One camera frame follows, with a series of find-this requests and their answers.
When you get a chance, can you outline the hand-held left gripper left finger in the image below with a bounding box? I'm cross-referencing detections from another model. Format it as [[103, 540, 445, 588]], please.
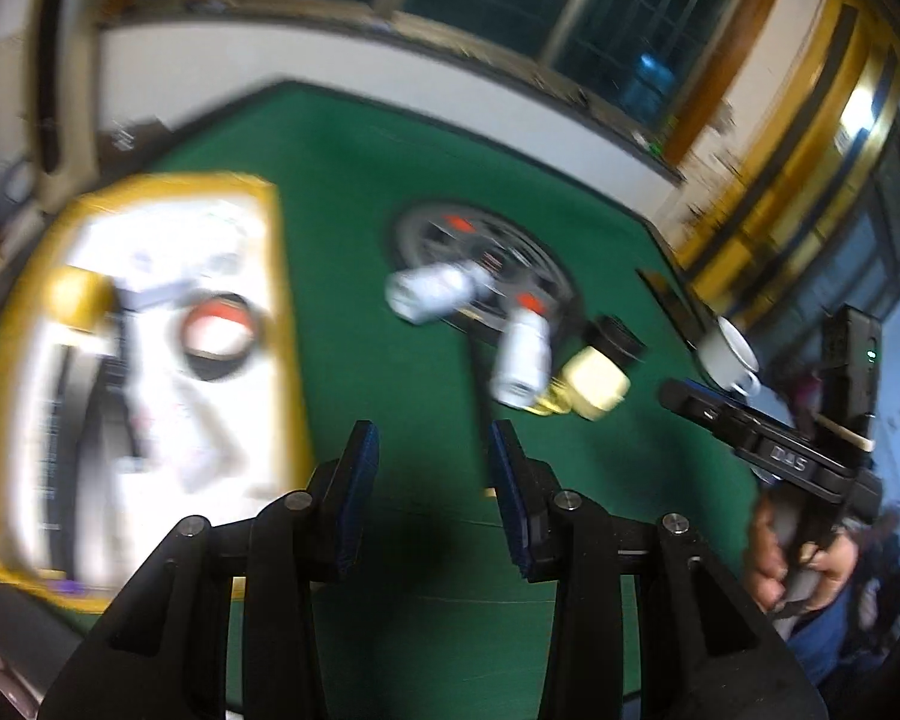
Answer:
[[37, 420, 382, 720]]

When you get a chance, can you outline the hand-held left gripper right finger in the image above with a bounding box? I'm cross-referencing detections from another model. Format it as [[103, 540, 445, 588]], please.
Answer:
[[489, 420, 830, 720]]

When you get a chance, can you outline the yellow-rimmed white tray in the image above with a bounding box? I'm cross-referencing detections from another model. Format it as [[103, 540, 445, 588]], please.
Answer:
[[0, 172, 305, 612]]

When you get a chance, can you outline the black tape roll orange core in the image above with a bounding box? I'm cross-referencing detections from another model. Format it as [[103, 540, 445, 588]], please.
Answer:
[[176, 291, 263, 383]]

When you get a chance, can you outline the person's right forearm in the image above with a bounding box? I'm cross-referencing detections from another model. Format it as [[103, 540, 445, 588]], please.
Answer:
[[784, 577, 875, 691]]

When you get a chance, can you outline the person's right hand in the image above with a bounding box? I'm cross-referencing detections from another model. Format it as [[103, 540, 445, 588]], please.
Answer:
[[746, 496, 861, 616]]

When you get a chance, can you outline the white mug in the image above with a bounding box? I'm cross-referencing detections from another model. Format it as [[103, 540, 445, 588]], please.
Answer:
[[696, 315, 763, 397]]

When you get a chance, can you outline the white bottle orange cap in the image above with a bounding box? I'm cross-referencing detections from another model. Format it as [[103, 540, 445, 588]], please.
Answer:
[[491, 294, 554, 410]]

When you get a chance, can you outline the white plastic bottle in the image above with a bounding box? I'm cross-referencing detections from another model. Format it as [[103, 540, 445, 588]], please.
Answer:
[[385, 262, 496, 325]]

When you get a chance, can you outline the round black table panel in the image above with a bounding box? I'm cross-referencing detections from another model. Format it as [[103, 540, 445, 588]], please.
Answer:
[[390, 202, 582, 346]]

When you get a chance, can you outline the black bar-shaped object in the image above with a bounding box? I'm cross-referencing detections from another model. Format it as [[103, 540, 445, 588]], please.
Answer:
[[41, 311, 147, 466]]

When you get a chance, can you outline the yellow tape roll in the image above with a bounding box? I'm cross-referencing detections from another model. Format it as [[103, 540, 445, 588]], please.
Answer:
[[49, 266, 117, 335]]

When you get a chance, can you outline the yellow wooden door frame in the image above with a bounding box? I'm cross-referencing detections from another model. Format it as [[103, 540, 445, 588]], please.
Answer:
[[671, 0, 900, 331]]

